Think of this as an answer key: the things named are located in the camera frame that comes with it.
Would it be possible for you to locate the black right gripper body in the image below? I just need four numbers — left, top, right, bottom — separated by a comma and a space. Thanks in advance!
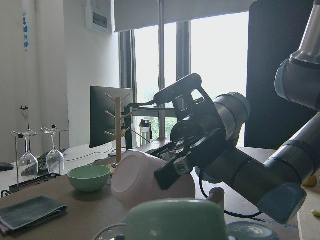
153, 73, 226, 173

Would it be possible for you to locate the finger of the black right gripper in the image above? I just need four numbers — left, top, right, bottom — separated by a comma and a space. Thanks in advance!
146, 141, 185, 160
154, 156, 193, 190

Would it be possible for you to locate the pink cup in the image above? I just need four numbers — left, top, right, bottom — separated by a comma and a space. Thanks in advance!
111, 150, 196, 208

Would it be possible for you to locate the mint green cup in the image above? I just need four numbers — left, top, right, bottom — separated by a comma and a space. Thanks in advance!
125, 198, 229, 240

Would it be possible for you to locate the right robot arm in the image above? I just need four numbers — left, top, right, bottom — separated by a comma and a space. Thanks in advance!
153, 0, 320, 224

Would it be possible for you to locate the light blue cup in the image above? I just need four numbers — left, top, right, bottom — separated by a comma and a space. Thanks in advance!
226, 221, 280, 240

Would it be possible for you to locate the water bottle by window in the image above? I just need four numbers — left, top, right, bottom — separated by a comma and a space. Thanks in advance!
139, 119, 152, 146

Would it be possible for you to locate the wooden mug tree stand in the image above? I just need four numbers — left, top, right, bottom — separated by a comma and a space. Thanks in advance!
104, 93, 132, 169

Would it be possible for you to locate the green bowl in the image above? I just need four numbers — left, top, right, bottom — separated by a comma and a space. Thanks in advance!
67, 165, 111, 193

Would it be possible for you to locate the black monitor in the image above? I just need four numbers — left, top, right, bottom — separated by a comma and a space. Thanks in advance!
89, 86, 133, 148

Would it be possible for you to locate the right wine glass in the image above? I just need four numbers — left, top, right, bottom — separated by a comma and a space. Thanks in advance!
46, 130, 65, 175

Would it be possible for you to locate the wine glass rack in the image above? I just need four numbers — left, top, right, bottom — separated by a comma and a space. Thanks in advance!
9, 106, 69, 193

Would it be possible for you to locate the black keyboard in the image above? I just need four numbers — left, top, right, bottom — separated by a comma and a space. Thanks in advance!
21, 148, 68, 176

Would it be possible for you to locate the left wine glass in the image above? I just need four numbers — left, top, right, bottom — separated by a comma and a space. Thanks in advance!
17, 133, 39, 181

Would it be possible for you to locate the grey folded cloth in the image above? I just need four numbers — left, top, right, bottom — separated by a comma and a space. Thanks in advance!
0, 195, 67, 234

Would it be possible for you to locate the black computer mouse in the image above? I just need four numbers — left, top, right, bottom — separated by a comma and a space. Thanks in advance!
0, 162, 15, 172

